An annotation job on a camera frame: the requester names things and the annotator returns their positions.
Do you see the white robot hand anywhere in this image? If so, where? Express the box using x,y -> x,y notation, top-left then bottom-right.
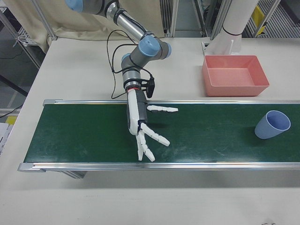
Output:
126,89 -> 179,162

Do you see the blue cup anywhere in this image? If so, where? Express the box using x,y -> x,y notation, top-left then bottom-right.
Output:
254,110 -> 292,140

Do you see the pink plastic box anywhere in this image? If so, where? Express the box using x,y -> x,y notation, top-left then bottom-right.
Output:
202,55 -> 270,97

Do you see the white cardboard box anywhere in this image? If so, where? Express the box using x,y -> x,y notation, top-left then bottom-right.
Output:
0,121 -> 16,157

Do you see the green conveyor belt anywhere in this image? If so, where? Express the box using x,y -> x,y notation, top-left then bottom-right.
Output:
18,99 -> 300,180

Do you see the beige curtain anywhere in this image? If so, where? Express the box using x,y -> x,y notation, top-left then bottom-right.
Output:
7,0 -> 165,53

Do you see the white cylindrical column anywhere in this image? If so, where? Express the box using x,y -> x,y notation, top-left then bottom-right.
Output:
220,0 -> 258,56

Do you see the yellow tag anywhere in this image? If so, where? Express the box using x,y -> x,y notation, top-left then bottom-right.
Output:
251,5 -> 268,36

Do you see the metal roller rack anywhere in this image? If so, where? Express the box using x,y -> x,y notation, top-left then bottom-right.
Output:
242,0 -> 300,38

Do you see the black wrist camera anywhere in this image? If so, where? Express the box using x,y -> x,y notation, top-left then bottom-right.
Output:
140,74 -> 156,98

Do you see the black cable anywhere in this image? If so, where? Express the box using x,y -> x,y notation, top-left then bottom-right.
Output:
107,30 -> 155,99

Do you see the white base bracket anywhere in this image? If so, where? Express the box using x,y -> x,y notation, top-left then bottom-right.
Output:
201,39 -> 242,57

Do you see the aluminium frame structure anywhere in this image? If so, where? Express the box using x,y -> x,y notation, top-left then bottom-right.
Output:
160,0 -> 225,38

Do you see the aluminium frame post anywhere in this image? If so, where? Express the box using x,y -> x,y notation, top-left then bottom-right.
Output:
0,7 -> 42,70
32,0 -> 58,41

